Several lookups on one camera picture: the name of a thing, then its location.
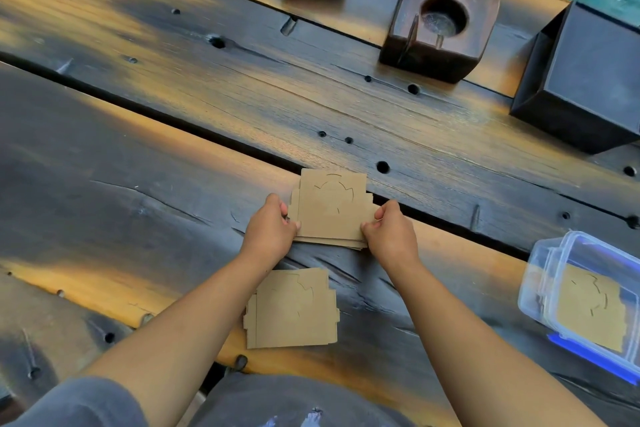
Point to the clear plastic container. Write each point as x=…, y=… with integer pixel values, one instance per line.
x=582, y=299

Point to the black square box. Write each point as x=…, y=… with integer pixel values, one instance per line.
x=580, y=79

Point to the person's right hand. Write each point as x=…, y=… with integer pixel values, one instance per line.
x=392, y=239

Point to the cardboard cutouts inside container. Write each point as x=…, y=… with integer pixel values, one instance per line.
x=590, y=309

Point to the person's right thumb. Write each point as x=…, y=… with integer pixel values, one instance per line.
x=371, y=230

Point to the person's grey trousers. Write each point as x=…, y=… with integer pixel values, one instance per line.
x=200, y=404

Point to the person's right forearm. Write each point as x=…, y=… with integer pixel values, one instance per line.
x=480, y=351

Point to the person's left thumb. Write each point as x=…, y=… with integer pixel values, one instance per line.
x=292, y=226

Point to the flat pile of cardboard cutouts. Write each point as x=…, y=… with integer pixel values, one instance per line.
x=292, y=310

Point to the blue-edged container lid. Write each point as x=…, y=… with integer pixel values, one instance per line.
x=595, y=359

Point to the stack of cardboard cutouts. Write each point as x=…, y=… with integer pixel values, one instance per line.
x=331, y=206

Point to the person's left forearm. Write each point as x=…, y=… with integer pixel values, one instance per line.
x=165, y=341

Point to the person's left hand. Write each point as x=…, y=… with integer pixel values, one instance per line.
x=267, y=236

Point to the dark wooden block ashtray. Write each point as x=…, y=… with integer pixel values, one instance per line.
x=440, y=29

